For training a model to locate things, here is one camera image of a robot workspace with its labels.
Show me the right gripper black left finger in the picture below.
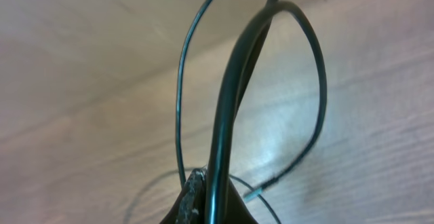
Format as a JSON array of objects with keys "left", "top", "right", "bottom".
[{"left": 160, "top": 168, "right": 206, "bottom": 224}]

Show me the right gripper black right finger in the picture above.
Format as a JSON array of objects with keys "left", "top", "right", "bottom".
[{"left": 225, "top": 181, "right": 258, "bottom": 224}]

